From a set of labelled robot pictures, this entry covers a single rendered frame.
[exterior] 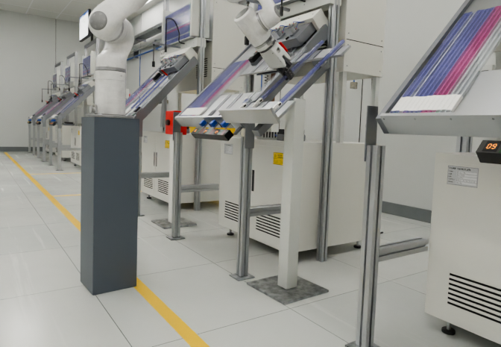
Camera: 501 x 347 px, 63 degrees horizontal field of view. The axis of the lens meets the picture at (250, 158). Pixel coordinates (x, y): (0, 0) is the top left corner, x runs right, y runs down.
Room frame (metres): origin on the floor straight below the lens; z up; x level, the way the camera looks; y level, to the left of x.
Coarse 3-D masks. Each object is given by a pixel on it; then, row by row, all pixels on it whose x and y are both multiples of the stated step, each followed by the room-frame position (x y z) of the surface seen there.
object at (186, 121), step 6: (180, 120) 2.35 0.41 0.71; (186, 120) 2.29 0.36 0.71; (192, 120) 2.23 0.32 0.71; (198, 120) 2.17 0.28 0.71; (210, 120) 2.06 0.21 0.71; (216, 120) 2.01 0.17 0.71; (222, 120) 1.96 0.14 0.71; (186, 126) 2.36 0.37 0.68; (192, 126) 2.30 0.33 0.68; (198, 126) 2.23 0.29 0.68; (210, 126) 2.12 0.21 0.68; (234, 126) 1.92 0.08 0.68
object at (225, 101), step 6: (222, 96) 2.23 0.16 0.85; (228, 96) 2.18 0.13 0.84; (234, 96) 2.12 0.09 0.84; (240, 96) 2.07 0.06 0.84; (246, 96) 2.02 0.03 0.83; (216, 102) 2.22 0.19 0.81; (222, 102) 2.16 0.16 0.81; (228, 102) 2.10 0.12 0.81; (234, 102) 2.05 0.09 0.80; (240, 102) 2.00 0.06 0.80; (210, 108) 2.20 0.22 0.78; (216, 108) 2.14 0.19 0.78; (222, 108) 2.09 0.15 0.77; (204, 114) 2.18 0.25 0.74; (210, 114) 2.10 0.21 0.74; (216, 114) 2.07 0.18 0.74
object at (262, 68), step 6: (252, 48) 2.62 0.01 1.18; (300, 48) 2.09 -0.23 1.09; (246, 54) 2.59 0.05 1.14; (294, 54) 2.07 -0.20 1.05; (240, 60) 2.56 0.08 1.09; (264, 60) 2.28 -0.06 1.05; (252, 66) 2.33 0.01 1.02; (258, 66) 2.26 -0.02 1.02; (264, 66) 2.21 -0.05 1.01; (246, 72) 2.31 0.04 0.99; (252, 72) 2.25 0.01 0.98; (258, 72) 2.21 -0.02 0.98; (264, 72) 2.27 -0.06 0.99; (270, 72) 2.21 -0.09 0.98; (276, 72) 2.17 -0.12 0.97
